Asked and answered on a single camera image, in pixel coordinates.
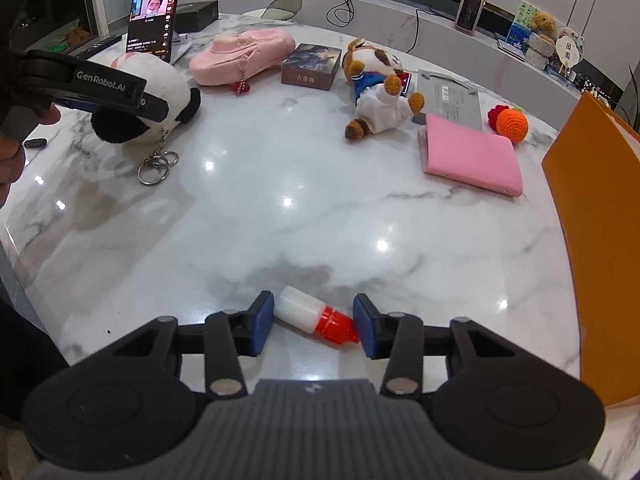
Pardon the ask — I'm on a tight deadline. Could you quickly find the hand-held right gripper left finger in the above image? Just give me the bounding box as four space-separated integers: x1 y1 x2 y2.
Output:
89 290 275 402

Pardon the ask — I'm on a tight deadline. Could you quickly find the black smartphone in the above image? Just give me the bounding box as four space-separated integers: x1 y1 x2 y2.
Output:
125 0 184 64

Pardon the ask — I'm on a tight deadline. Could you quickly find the white knit basket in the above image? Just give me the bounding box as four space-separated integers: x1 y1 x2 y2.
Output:
525 32 557 69

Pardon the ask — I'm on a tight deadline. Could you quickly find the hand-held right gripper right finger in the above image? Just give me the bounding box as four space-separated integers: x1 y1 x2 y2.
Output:
353 294 537 401

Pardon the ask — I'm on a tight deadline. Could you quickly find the black remote control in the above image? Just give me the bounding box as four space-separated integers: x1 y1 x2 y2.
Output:
75 34 125 57

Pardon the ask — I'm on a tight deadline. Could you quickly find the round white paper fan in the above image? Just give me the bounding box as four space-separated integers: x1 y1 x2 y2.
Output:
555 26 586 77

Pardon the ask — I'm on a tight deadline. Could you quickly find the orange storage box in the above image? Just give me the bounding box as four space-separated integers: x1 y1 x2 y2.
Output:
541 91 640 408

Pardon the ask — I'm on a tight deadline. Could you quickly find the black heater cable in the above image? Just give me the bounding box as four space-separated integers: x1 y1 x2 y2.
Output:
405 2 461 56

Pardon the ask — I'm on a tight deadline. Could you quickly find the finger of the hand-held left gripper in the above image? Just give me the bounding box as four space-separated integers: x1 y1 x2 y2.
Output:
60 99 101 114
134 89 170 124

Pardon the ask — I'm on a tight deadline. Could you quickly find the pink fabric pouch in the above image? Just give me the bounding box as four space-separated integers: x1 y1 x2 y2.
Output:
189 29 297 97

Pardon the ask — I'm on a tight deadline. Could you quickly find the black rectangular box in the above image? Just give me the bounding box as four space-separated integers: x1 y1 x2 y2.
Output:
172 0 220 35

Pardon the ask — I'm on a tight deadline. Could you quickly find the person's left hand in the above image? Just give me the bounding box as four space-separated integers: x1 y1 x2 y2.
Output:
0 106 62 211

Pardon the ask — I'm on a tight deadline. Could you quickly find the coiled black cable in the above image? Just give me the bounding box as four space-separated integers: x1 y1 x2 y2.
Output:
327 0 369 24

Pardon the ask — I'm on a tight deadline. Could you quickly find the brown teddy bear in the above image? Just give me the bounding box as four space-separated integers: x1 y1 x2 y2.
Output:
530 11 559 41

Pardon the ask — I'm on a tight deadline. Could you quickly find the small white bottle red cap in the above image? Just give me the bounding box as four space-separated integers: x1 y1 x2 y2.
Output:
272 285 360 345

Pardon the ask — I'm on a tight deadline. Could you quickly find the white office chair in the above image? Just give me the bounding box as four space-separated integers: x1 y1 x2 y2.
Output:
259 0 304 24

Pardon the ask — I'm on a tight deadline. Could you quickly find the brown dog plush toy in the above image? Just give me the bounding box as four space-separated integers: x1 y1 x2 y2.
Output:
342 37 426 141

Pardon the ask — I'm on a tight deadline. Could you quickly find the dark printed box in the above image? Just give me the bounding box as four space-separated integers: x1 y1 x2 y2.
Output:
281 42 343 92

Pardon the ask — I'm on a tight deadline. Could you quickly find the pink notebook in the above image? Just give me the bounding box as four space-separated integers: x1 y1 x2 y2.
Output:
417 112 524 199

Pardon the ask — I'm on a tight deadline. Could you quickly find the black white checkered item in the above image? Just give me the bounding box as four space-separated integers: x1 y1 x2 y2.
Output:
567 67 623 108

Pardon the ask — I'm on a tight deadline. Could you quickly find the green blue painting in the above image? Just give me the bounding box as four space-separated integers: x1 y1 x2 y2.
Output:
505 1 539 59

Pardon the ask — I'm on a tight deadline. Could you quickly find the panda plush toy with keyring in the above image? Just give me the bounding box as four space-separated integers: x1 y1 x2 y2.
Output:
90 52 202 186

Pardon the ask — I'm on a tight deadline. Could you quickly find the pink space heater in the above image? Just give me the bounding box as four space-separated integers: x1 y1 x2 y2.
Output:
455 0 489 36

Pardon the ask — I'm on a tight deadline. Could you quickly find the grey flat device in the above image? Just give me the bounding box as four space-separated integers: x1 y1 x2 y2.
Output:
412 67 485 132

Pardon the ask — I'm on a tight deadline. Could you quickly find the orange crochet fruit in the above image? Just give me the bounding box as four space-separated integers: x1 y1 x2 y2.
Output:
496 106 531 144

